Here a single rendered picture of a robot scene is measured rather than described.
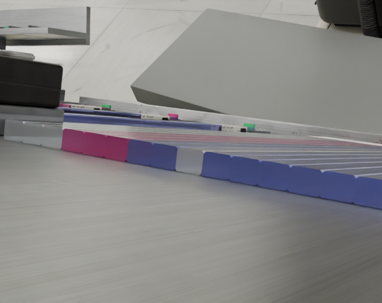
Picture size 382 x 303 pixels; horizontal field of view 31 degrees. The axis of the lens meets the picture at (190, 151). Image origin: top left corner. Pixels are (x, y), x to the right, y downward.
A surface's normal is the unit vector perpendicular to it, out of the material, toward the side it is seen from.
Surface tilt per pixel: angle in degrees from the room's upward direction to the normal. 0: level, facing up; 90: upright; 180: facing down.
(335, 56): 0
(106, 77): 0
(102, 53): 0
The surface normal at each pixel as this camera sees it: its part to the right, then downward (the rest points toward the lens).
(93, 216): 0.12, -0.99
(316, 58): -0.29, -0.69
